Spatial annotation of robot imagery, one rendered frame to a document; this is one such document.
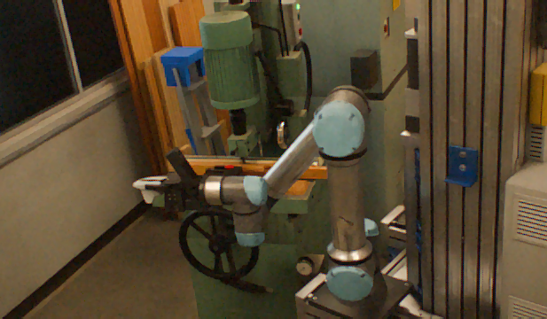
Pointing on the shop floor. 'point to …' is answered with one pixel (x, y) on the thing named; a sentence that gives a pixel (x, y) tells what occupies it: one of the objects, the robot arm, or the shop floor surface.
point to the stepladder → (175, 75)
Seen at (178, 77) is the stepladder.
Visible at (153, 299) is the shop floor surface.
